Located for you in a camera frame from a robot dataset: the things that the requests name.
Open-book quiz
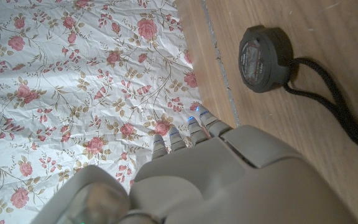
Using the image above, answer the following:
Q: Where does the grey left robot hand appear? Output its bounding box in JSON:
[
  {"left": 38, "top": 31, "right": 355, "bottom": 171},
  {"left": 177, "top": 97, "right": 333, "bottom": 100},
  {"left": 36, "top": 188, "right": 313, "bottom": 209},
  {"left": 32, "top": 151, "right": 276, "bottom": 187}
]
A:
[{"left": 29, "top": 105, "right": 358, "bottom": 224}]

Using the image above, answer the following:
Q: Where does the floral backdrop cloth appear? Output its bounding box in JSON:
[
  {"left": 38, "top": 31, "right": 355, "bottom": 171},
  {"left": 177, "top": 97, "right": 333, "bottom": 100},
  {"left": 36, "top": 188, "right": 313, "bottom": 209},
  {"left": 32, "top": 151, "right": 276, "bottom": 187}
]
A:
[{"left": 0, "top": 0, "right": 203, "bottom": 224}]

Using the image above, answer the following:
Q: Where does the black retractable USB cable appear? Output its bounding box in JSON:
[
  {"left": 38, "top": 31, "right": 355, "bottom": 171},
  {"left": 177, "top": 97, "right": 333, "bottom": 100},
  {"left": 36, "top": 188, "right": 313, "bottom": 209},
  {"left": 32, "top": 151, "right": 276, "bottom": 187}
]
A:
[{"left": 237, "top": 24, "right": 358, "bottom": 171}]

